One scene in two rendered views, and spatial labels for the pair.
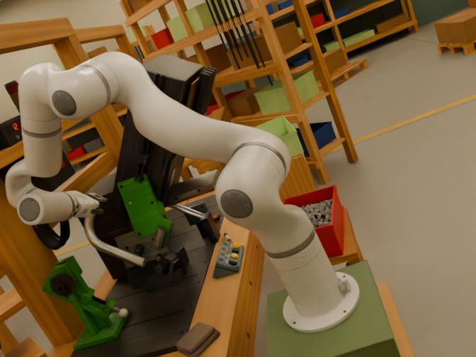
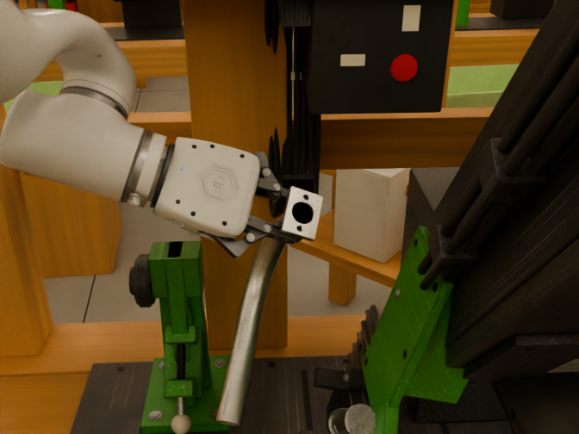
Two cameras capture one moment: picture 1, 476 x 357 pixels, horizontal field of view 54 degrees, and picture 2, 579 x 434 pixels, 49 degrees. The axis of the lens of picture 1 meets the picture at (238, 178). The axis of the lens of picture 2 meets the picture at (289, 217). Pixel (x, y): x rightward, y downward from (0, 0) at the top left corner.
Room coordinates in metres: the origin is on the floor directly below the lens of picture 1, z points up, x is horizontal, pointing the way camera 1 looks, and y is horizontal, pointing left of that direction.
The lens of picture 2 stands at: (1.28, -0.16, 1.62)
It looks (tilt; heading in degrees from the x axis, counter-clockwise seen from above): 28 degrees down; 73
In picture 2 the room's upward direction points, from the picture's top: straight up
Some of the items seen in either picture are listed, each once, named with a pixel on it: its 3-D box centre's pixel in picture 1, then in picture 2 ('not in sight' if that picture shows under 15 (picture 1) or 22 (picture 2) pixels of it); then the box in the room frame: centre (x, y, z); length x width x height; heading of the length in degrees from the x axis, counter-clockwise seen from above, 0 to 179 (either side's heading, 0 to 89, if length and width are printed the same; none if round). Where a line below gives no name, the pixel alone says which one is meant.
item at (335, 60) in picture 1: (326, 71); not in sight; (8.08, -2.16, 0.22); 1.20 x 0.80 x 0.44; 120
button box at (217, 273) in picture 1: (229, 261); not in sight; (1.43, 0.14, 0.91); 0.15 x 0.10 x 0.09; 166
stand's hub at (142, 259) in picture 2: (61, 285); (141, 280); (1.30, 0.61, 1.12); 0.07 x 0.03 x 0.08; 76
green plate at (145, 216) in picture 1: (144, 202); (429, 328); (1.60, 0.34, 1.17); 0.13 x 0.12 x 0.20; 166
